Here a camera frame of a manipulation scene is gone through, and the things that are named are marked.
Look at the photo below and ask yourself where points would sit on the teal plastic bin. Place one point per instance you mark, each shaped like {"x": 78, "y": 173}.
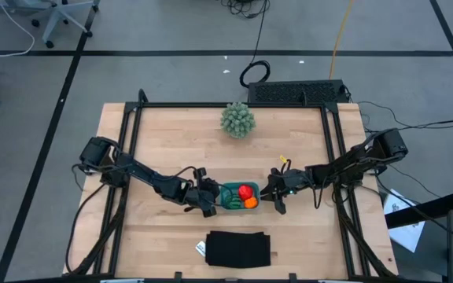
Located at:
{"x": 255, "y": 188}

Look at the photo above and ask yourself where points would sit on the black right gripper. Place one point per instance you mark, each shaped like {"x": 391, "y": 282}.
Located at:
{"x": 293, "y": 181}

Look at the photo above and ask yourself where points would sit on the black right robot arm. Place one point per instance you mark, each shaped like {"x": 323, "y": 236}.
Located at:
{"x": 352, "y": 163}

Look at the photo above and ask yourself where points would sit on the black desk bar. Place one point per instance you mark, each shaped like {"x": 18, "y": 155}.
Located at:
{"x": 427, "y": 208}

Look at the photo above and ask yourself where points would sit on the black folded cloth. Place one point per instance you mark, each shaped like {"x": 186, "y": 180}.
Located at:
{"x": 238, "y": 249}

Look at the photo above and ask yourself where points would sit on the red toy fruit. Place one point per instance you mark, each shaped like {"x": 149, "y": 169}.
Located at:
{"x": 245, "y": 192}

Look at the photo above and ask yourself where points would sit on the green succulent in white pot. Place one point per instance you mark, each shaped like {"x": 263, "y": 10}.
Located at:
{"x": 238, "y": 120}

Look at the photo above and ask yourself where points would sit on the black table clamp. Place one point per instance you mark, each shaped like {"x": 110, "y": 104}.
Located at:
{"x": 177, "y": 276}
{"x": 292, "y": 276}

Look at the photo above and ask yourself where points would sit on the black metal table frame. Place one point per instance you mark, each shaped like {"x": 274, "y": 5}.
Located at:
{"x": 226, "y": 105}

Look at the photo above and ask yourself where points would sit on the black perforated computer case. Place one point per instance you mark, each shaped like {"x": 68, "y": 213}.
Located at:
{"x": 297, "y": 92}

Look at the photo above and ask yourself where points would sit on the grey office chair base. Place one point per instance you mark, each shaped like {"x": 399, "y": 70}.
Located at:
{"x": 59, "y": 12}

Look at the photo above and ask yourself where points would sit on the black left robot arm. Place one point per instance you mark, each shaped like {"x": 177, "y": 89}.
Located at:
{"x": 144, "y": 173}

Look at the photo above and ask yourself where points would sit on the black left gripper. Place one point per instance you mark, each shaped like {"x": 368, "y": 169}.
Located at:
{"x": 205, "y": 193}

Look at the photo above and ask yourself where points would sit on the white paper tag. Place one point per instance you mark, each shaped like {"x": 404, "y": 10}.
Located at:
{"x": 200, "y": 247}

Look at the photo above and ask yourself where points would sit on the green striped watermelon toy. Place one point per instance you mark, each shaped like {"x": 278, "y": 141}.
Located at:
{"x": 233, "y": 203}

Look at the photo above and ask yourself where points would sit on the orange toy fruit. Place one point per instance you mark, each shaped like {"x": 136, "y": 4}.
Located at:
{"x": 251, "y": 203}

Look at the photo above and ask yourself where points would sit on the white printed paper sheet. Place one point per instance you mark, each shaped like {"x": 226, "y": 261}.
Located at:
{"x": 405, "y": 230}

